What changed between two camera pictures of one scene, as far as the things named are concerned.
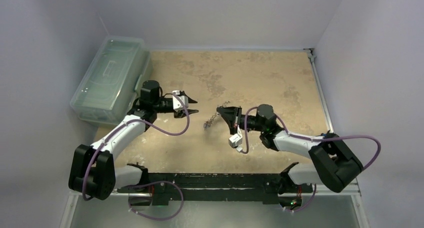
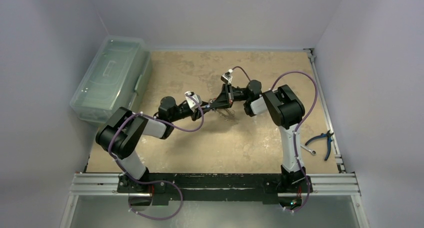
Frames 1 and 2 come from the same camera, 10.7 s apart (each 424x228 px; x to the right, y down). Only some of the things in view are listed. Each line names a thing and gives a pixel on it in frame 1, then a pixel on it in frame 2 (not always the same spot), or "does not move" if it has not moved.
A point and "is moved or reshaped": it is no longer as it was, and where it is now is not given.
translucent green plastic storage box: [105, 95] does not move
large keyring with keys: [207, 124] is moved or reshaped
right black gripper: [237, 117] to [226, 93]
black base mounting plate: [167, 189] does not move
